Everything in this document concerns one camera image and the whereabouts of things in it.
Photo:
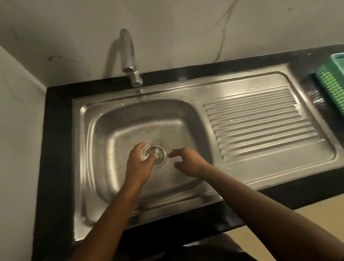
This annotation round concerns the person's left hand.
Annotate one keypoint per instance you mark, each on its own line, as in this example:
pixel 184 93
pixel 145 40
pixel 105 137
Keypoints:
pixel 139 168

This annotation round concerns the person's right hand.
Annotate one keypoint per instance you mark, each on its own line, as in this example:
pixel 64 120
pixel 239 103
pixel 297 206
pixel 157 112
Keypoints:
pixel 194 163

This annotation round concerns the metal drain strainer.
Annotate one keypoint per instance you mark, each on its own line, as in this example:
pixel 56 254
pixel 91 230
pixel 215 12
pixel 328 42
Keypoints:
pixel 161 154

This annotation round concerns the stainless steel sink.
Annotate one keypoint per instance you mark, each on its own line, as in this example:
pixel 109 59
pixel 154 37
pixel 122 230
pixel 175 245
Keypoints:
pixel 263 164

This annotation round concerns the person's right forearm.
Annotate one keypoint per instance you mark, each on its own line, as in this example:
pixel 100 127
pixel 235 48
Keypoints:
pixel 265 216

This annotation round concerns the person's left forearm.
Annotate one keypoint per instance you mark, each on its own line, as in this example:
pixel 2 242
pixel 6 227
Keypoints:
pixel 108 230

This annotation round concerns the person's grey trousers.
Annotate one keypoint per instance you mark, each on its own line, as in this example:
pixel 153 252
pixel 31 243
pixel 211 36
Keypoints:
pixel 221 241

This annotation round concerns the person's black shirt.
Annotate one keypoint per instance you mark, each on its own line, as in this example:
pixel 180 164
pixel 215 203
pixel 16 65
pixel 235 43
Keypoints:
pixel 196 260

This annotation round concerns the chrome faucet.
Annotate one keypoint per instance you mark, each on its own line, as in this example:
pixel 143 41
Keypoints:
pixel 128 56

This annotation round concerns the teal plastic basket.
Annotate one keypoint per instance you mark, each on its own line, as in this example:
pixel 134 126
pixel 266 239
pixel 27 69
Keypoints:
pixel 339 88

